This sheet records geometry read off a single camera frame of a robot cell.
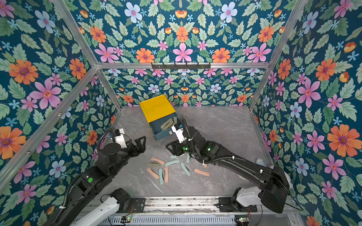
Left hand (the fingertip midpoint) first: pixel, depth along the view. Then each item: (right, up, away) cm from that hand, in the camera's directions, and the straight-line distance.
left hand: (142, 140), depth 68 cm
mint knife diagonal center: (+21, -21, +18) cm, 34 cm away
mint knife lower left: (+6, -24, +16) cm, 29 cm away
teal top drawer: (+5, +3, +11) cm, 13 cm away
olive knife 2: (+14, +9, +22) cm, 27 cm away
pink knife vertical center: (+9, -23, +16) cm, 30 cm away
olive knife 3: (+9, +6, +20) cm, 23 cm away
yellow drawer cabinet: (+1, +17, +22) cm, 28 cm away
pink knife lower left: (-2, -21, +18) cm, 28 cm away
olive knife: (+8, +8, +20) cm, 23 cm away
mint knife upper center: (+12, -14, +23) cm, 29 cm away
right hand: (+15, 0, +2) cm, 15 cm away
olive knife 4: (0, -19, +21) cm, 28 cm away
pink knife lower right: (+31, -22, +16) cm, 41 cm away
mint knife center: (+11, -18, +20) cm, 29 cm away
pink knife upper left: (+3, -17, +21) cm, 27 cm away
